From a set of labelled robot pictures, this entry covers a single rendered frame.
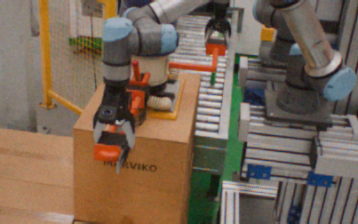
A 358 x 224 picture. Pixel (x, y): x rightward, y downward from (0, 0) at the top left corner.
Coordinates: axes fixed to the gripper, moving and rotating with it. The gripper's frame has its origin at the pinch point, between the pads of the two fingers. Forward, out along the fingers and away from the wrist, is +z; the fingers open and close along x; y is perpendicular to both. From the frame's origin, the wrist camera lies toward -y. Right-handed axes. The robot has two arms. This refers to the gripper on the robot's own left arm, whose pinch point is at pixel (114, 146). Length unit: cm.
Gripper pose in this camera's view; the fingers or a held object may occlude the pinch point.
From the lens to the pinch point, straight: 145.0
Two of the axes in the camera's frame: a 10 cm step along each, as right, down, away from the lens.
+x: -9.9, -1.1, 0.6
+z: -0.7, 8.9, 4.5
